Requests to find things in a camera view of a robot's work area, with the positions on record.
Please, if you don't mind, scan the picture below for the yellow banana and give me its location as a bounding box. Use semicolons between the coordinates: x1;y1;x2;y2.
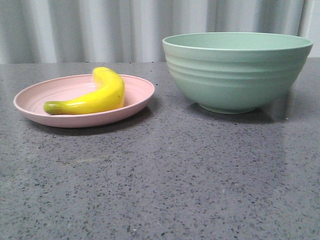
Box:
43;67;125;115

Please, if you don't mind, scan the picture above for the green bowl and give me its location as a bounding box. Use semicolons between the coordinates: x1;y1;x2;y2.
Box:
162;32;313;114

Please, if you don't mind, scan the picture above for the pink plate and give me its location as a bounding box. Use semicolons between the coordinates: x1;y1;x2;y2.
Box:
13;73;156;129

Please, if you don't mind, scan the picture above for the grey curtain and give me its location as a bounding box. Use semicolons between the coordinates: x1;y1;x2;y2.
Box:
0;0;320;64

